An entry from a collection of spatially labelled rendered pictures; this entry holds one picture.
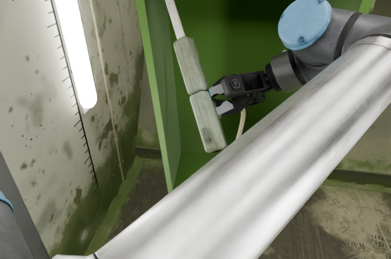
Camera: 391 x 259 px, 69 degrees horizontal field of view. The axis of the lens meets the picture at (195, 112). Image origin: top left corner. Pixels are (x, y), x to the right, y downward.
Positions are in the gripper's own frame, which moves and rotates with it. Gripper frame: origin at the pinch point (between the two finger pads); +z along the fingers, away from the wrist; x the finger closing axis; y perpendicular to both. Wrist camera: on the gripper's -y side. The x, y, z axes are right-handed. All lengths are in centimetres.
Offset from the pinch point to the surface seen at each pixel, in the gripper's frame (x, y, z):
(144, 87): 61, 108, 116
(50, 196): -8, 5, 96
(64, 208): -15, 16, 106
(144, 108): 45, 108, 122
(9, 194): -4, -17, 83
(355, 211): -74, 160, 5
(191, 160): -10, 75, 65
